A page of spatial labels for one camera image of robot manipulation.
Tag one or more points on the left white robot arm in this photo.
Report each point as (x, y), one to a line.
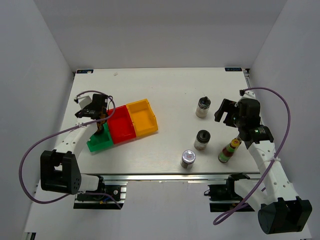
(59, 170)

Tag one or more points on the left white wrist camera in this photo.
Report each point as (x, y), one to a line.
(83, 101)

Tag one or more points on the red plastic bin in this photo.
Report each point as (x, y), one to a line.
(120, 125)

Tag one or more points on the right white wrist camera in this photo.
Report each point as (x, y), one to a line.
(247, 94)

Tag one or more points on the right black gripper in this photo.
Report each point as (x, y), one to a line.
(228, 106)

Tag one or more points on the white spice jar black lid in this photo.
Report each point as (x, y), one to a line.
(203, 107)

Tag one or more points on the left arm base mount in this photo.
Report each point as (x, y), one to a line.
(110, 195)

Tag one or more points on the yellow plastic bin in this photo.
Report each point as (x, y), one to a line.
(143, 118)

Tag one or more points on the red chili sauce bottle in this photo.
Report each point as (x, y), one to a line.
(229, 150)

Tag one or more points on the silver lid jar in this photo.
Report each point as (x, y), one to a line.
(187, 159)

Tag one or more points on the left blue table label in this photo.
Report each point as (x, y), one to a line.
(84, 71)

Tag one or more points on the blue table label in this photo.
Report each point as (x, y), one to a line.
(233, 69)
(84, 71)

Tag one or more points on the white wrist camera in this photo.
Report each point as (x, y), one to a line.
(83, 101)
(247, 94)

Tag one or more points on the red lid sauce jar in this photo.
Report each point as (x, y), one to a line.
(100, 126)

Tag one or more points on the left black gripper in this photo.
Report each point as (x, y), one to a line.
(87, 107)

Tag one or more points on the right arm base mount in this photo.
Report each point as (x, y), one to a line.
(221, 190)

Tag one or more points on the green plastic bin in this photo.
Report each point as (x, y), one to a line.
(100, 141)

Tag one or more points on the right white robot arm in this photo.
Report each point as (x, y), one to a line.
(279, 207)

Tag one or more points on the right blue table label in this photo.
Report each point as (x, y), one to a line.
(233, 69)

